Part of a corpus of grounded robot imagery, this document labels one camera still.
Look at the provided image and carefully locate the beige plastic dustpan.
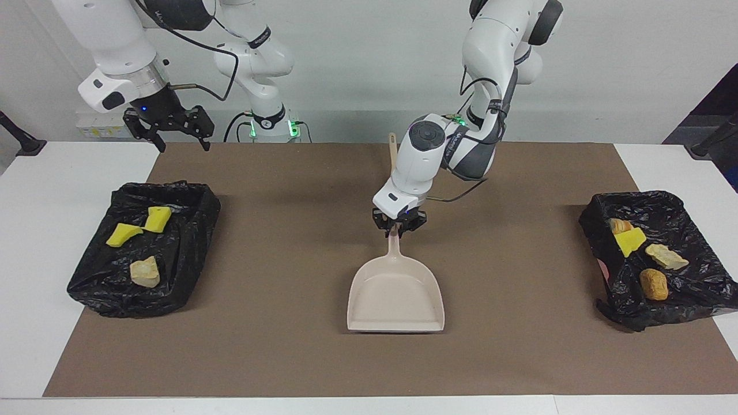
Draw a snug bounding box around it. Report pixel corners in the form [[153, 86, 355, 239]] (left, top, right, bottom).
[[347, 228, 446, 333]]

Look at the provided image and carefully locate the yellow green sponge piece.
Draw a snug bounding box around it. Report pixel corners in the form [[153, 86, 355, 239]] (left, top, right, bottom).
[[106, 223, 144, 248], [613, 227, 647, 258], [144, 206, 173, 233]]

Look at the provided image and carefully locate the orange crusted cream foam chunk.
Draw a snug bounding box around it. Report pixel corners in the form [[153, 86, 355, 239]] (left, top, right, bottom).
[[130, 255, 161, 288]]

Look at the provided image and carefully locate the golden brown foam chunk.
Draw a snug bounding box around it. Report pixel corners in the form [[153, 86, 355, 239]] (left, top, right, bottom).
[[639, 268, 670, 301]]

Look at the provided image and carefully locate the black trash bag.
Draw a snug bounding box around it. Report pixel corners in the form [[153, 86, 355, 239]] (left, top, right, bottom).
[[579, 191, 738, 333], [67, 181, 221, 319]]

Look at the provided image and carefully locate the black stand leg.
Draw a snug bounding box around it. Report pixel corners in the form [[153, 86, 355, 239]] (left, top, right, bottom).
[[0, 110, 47, 157], [689, 112, 738, 160]]

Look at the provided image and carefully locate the brown paper table mat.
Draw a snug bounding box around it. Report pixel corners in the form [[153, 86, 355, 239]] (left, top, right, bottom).
[[43, 142, 738, 398]]

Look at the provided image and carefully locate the dark fabric panel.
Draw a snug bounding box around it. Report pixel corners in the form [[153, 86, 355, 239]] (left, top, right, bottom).
[[662, 62, 738, 145]]

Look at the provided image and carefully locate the black right arm base cable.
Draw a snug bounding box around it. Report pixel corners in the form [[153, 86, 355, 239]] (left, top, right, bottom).
[[223, 111, 255, 143]]

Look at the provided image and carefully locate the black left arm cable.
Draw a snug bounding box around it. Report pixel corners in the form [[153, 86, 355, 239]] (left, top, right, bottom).
[[430, 63, 519, 203]]

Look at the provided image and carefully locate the white wall socket box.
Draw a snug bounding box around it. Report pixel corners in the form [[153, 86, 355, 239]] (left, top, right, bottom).
[[76, 111, 132, 139]]

